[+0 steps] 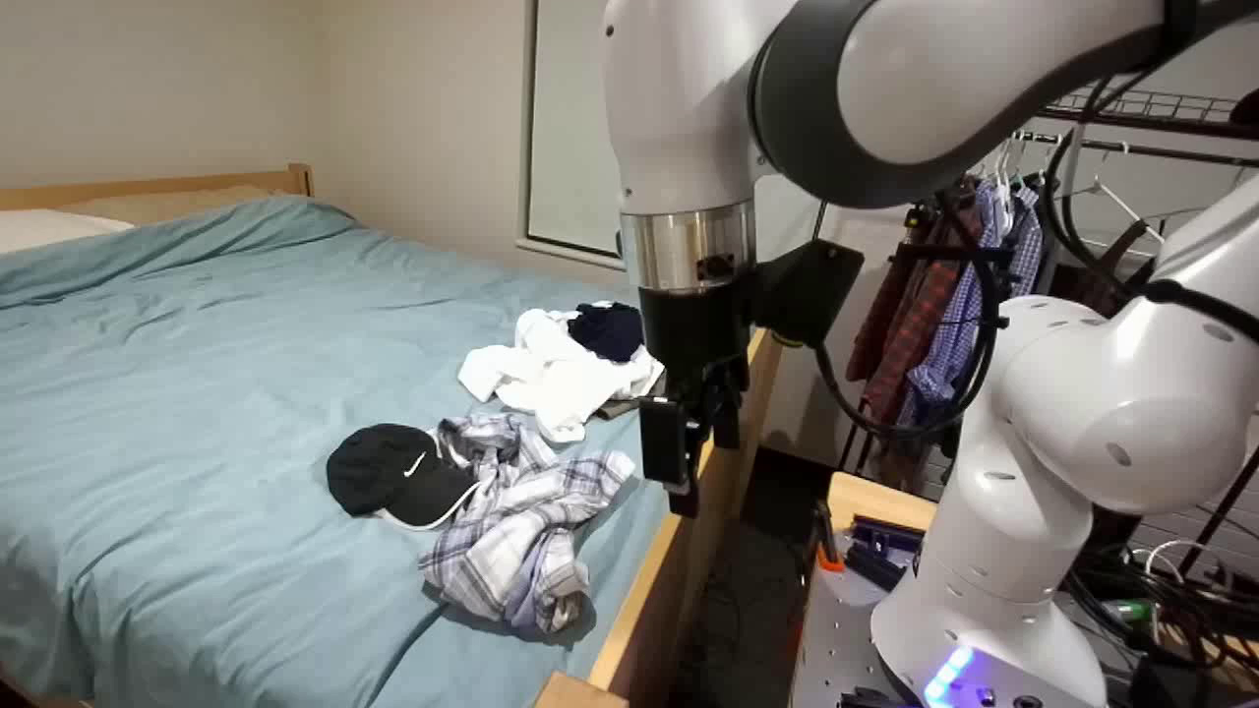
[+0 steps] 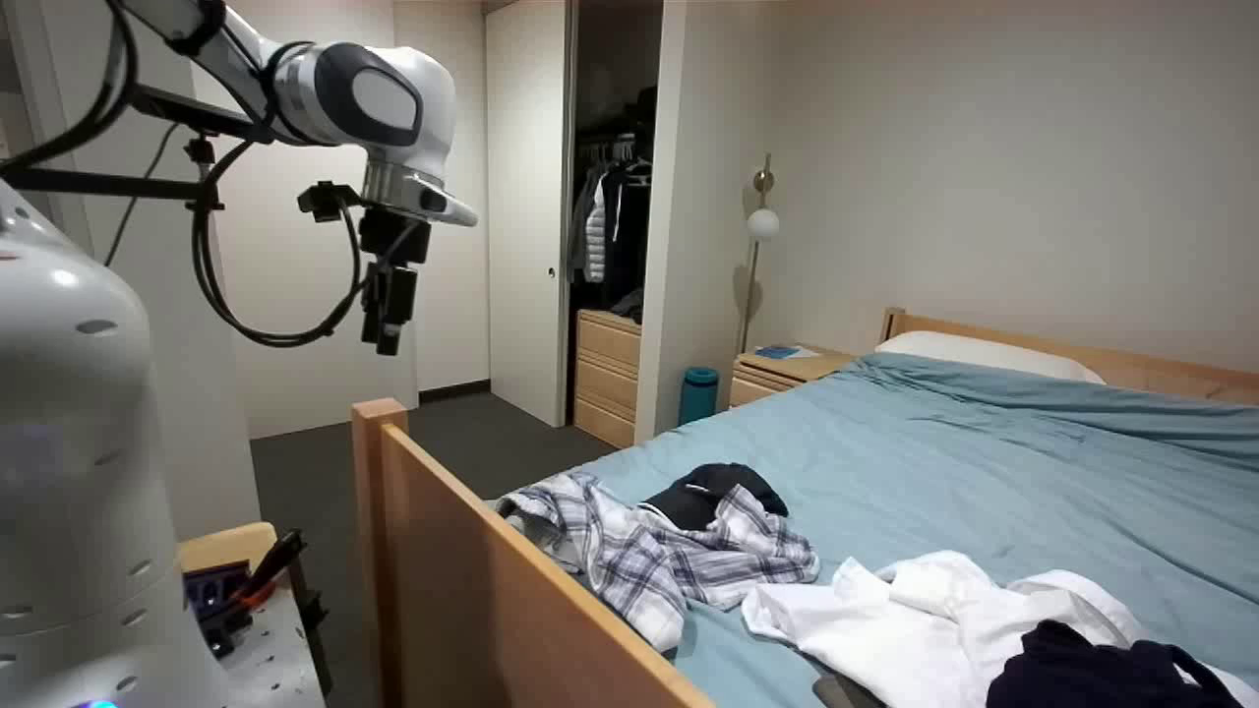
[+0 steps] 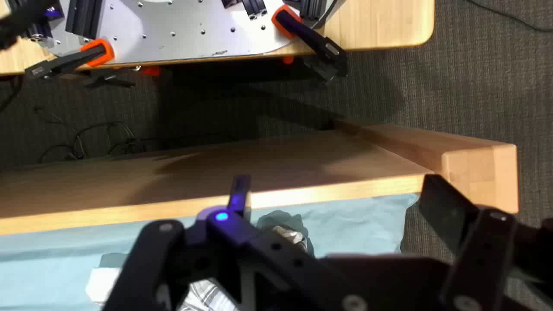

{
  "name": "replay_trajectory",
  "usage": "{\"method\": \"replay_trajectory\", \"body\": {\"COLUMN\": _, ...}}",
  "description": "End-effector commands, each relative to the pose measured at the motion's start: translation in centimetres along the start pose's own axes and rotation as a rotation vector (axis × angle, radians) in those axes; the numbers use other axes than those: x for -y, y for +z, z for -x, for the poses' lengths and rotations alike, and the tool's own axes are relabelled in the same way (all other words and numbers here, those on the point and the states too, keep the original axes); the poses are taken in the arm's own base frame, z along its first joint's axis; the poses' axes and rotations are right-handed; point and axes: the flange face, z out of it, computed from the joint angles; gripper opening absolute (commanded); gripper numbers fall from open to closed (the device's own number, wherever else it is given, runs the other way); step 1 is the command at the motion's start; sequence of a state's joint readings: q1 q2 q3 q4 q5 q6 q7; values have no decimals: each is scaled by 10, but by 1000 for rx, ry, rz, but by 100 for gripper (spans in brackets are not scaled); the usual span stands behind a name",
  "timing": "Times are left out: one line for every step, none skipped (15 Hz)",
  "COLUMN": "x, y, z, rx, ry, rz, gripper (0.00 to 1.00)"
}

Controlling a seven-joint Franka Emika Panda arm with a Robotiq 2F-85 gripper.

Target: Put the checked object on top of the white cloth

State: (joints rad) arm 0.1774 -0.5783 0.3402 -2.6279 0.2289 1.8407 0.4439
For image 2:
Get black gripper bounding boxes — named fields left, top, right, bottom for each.
left=357, top=200, right=432, bottom=359

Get checked plaid shirt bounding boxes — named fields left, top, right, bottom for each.
left=500, top=469, right=824, bottom=657

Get white cloth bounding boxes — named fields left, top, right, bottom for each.
left=740, top=546, right=1259, bottom=708

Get white room door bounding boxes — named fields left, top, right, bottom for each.
left=214, top=0, right=427, bottom=444

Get white closet door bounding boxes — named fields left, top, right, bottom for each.
left=482, top=0, right=580, bottom=432

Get wooden dresser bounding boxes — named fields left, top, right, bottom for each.
left=572, top=307, right=647, bottom=454

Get hanging closet clothes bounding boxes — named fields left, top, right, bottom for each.
left=572, top=123, right=658, bottom=328

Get wooden tool box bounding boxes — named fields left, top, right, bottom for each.
left=174, top=518, right=285, bottom=581

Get black and red tools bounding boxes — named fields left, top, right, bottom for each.
left=184, top=529, right=317, bottom=660

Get teal waste bin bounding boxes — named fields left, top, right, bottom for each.
left=679, top=361, right=726, bottom=425

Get small black garment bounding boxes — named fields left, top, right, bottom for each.
left=642, top=462, right=791, bottom=534

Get wooden nightstand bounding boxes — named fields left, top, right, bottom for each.
left=728, top=344, right=858, bottom=415

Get floor lamp with globe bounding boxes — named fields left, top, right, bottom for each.
left=736, top=151, right=789, bottom=359

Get white pillow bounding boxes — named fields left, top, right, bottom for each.
left=874, top=328, right=1109, bottom=391

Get light blue bed blanket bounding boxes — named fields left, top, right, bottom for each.
left=490, top=351, right=1259, bottom=708

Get dark navy garment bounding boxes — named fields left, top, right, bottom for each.
left=985, top=617, right=1248, bottom=708

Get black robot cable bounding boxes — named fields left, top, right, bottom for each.
left=188, top=132, right=387, bottom=353

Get wooden bed frame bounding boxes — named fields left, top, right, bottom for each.
left=347, top=302, right=1259, bottom=708

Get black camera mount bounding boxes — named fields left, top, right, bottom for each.
left=0, top=81, right=286, bottom=217

